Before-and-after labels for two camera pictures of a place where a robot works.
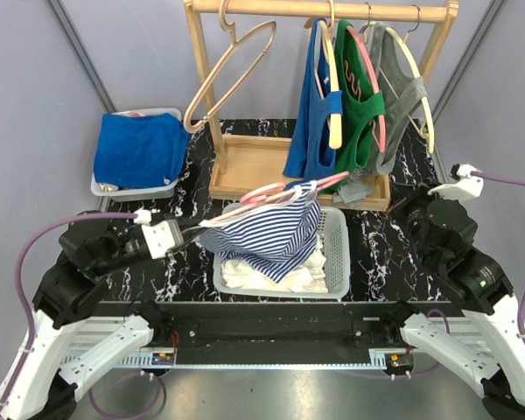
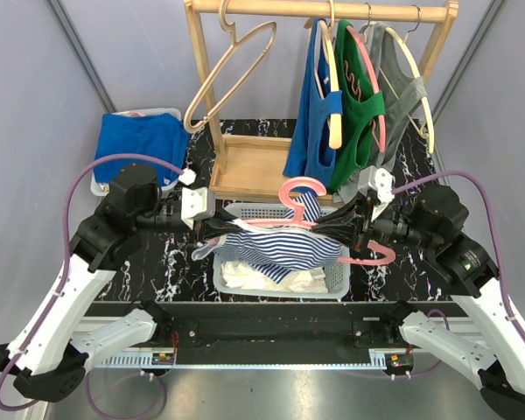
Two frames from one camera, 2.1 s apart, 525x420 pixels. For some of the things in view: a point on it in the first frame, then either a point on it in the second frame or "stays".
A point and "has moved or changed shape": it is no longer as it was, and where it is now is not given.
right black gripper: [404, 193] -> [356, 218]
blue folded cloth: [144, 151] stays
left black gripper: [185, 223] -> [213, 227]
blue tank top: [310, 154] stays
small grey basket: [122, 193] stays
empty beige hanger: [221, 6] stays
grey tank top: [402, 91] stays
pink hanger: [253, 199] -> [298, 220]
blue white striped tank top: [275, 235] has moved or changed shape
